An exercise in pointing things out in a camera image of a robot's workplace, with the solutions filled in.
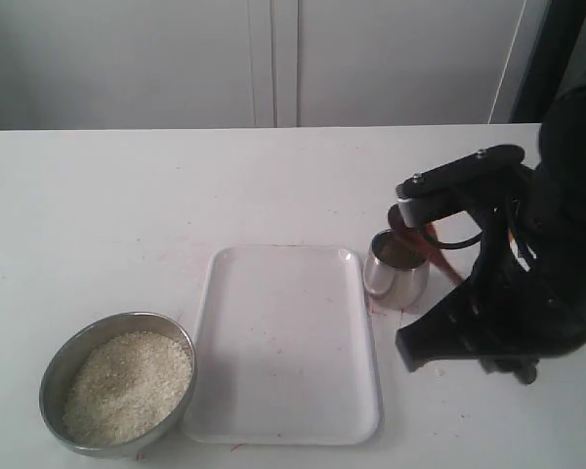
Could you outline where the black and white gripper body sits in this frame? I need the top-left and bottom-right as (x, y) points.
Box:
(473, 165), (586, 384)

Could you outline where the steel bowl of rice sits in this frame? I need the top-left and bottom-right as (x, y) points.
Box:
(39, 312), (197, 458)

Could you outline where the black cable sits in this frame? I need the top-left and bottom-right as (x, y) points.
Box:
(427, 194), (586, 353)

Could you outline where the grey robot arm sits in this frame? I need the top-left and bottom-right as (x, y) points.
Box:
(388, 77), (586, 384)

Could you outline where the stainless steel cup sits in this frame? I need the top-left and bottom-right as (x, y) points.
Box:
(362, 230), (430, 310)

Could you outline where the white rectangular tray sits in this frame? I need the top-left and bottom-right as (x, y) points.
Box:
(182, 245), (380, 446)

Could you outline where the brown wooden spoon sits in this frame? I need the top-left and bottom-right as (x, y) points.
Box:
(387, 204), (464, 285)

